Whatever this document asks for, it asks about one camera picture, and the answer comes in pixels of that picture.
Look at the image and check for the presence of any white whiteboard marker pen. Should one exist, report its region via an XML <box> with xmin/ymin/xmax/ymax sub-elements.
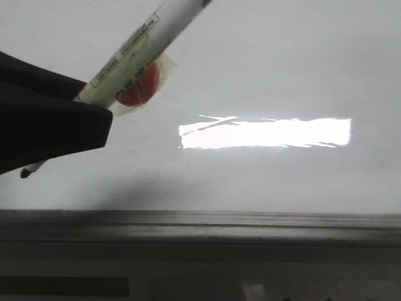
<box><xmin>20</xmin><ymin>1</ymin><xmax>209</xmax><ymax>178</ymax></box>

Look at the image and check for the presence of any white whiteboard with aluminium frame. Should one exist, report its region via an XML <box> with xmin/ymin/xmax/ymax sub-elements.
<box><xmin>1</xmin><ymin>1</ymin><xmax>400</xmax><ymax>246</ymax></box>

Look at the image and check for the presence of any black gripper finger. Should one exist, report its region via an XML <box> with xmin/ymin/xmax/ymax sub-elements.
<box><xmin>1</xmin><ymin>83</ymin><xmax>113</xmax><ymax>173</ymax></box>
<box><xmin>1</xmin><ymin>52</ymin><xmax>86</xmax><ymax>100</ymax></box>

